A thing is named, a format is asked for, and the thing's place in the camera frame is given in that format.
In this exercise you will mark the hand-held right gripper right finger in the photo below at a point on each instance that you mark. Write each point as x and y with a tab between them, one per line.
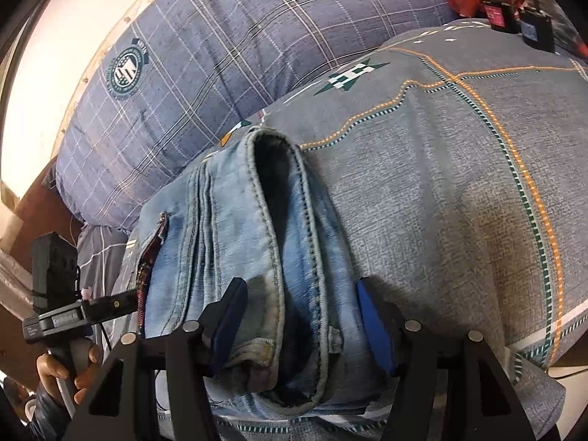
374	326

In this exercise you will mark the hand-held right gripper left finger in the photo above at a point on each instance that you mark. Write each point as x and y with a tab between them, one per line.
229	317

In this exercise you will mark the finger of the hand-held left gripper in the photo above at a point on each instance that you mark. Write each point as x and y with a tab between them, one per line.
112	308

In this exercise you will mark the blue denim pants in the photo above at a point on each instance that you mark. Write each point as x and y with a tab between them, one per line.
206	239

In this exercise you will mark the person's left forearm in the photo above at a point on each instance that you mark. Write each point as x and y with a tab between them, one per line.
46	413

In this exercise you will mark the person's left hand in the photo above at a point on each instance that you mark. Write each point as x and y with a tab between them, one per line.
53	372

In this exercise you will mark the brown wooden headboard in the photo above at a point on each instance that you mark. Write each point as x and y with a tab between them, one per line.
41	211

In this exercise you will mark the grey star-printed quilt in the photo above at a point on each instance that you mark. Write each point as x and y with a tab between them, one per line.
436	193

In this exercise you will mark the blue plaid pillow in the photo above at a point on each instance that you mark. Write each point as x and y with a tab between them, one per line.
229	55

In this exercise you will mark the black box with red label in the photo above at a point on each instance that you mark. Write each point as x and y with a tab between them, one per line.
501	16

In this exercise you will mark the black box with blue label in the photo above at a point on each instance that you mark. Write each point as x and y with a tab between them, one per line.
537	32

